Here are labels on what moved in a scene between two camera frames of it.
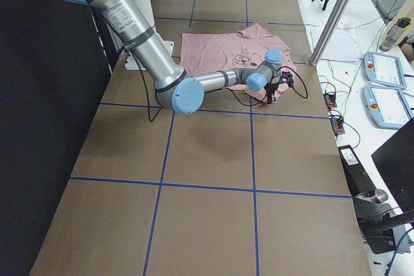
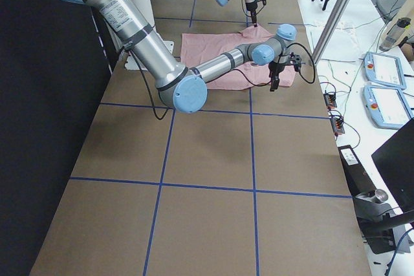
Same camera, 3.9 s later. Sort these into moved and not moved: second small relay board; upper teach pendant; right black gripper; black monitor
Moved: right black gripper
Not moved: upper teach pendant; second small relay board; black monitor
